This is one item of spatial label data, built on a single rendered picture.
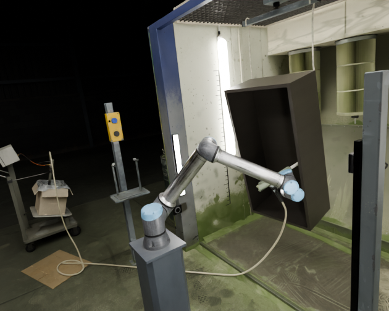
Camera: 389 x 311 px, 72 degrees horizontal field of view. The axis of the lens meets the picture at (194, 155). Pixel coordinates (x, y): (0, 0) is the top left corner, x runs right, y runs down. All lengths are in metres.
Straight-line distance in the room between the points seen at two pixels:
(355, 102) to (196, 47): 1.63
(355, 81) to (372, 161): 2.13
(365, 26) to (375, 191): 2.12
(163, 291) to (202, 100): 1.78
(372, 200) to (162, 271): 1.38
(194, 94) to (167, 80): 0.32
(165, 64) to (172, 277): 1.79
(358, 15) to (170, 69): 1.71
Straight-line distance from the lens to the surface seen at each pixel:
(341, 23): 3.06
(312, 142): 2.22
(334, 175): 3.36
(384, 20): 2.91
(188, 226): 2.96
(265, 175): 1.71
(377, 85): 0.95
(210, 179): 2.97
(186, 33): 2.82
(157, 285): 2.00
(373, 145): 0.98
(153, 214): 1.85
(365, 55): 3.06
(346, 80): 3.06
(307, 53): 3.35
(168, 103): 2.61
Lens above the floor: 1.64
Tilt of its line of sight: 13 degrees down
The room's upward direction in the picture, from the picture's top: 7 degrees counter-clockwise
